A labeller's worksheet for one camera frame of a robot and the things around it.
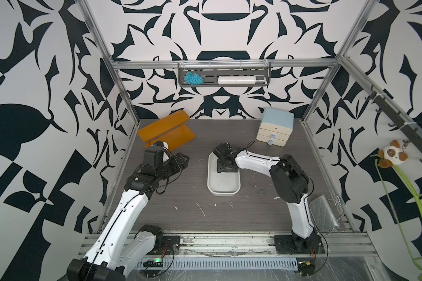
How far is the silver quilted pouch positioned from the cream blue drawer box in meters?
0.36

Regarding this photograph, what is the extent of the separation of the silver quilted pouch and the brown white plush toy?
278mm

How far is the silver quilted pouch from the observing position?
0.74m

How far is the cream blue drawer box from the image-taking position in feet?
3.26

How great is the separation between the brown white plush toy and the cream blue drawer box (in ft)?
1.33
